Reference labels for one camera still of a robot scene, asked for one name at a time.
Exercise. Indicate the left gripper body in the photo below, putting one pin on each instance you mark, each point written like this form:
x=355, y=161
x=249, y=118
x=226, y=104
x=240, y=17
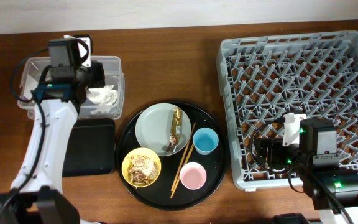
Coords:
x=92, y=75

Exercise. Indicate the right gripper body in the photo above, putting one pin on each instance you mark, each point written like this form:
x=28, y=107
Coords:
x=279, y=156

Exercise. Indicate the large white napkin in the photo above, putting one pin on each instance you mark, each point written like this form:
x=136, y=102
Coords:
x=103, y=98

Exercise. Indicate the blue cup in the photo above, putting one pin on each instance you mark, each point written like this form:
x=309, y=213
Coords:
x=205, y=140

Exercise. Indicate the pink cup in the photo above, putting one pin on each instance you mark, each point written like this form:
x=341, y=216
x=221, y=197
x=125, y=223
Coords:
x=193, y=175

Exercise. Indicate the gold snack wrapper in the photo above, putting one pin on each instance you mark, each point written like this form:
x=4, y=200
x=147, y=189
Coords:
x=175, y=130

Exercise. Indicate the yellow bowl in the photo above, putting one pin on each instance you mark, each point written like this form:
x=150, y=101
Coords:
x=139, y=151

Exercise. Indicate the food scraps pile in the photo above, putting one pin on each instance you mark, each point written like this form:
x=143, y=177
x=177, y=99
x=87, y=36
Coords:
x=142, y=170

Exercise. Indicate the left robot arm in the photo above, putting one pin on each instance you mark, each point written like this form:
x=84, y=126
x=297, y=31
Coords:
x=36, y=194

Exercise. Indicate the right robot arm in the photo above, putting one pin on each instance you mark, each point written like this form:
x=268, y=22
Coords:
x=309, y=150

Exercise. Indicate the grey dishwasher rack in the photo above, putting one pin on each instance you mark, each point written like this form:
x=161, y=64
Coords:
x=261, y=78

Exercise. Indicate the clear plastic bin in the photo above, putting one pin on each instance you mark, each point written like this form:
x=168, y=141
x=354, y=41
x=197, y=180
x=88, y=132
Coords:
x=113, y=77

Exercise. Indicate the black rectangular tray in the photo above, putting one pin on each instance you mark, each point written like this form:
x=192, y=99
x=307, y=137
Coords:
x=91, y=148

